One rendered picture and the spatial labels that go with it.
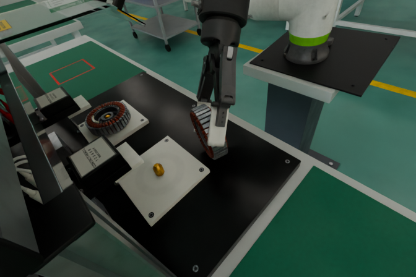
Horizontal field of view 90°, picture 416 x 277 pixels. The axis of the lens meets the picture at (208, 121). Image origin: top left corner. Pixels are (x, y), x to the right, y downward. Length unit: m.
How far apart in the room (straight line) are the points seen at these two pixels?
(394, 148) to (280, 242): 1.38
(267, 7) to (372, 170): 1.14
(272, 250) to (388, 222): 0.20
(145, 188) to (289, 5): 0.63
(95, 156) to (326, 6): 0.68
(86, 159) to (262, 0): 0.64
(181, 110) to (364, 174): 1.18
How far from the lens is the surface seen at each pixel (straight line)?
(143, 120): 0.60
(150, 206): 0.44
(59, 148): 0.59
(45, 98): 0.58
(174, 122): 0.58
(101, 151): 0.36
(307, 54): 0.80
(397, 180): 1.58
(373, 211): 0.49
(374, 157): 1.62
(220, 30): 0.40
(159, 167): 0.45
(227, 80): 0.34
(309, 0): 0.73
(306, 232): 0.44
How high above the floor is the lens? 1.15
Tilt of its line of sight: 43 degrees down
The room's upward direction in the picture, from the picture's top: 10 degrees counter-clockwise
